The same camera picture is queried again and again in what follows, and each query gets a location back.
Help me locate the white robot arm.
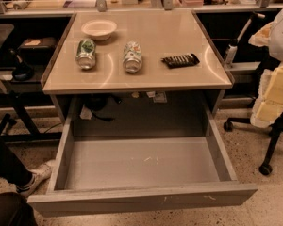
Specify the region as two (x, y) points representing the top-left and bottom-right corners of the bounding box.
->
(249, 9), (283, 128)

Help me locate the open grey drawer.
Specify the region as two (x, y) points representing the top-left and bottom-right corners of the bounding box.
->
(28, 91), (257, 217)

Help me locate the green soda can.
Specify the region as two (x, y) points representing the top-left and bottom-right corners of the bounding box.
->
(75, 39), (96, 70)

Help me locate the white paper bowl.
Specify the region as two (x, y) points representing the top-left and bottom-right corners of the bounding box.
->
(81, 20), (117, 41)

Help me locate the white spray bottle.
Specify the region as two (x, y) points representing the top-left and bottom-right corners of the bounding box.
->
(225, 12), (266, 68)

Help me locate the black box with label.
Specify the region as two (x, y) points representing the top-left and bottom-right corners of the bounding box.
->
(18, 37), (57, 65)

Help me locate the white sneaker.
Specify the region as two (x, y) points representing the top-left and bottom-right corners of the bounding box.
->
(16, 163), (52, 198)

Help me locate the black joystick device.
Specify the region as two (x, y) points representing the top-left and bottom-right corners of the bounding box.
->
(9, 49), (34, 81)

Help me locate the black office chair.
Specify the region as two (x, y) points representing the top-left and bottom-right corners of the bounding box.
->
(223, 101), (283, 176)

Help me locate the black trouser leg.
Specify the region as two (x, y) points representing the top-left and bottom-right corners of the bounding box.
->
(0, 137), (33, 187)

